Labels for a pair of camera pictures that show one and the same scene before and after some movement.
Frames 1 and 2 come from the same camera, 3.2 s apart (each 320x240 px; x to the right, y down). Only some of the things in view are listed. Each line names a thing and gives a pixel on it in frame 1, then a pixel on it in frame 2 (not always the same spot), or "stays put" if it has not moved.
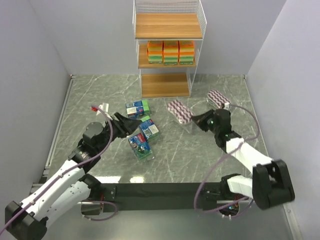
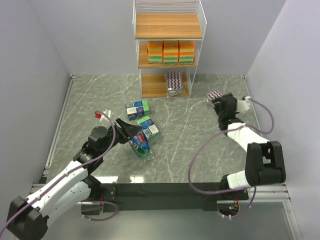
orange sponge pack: [186, 52] stays put
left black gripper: [119, 126] -> [120, 130]
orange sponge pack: [155, 51] stays put
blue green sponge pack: [140, 145] stays put
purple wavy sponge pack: [181, 113] -> [174, 83]
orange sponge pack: [170, 51] stays put
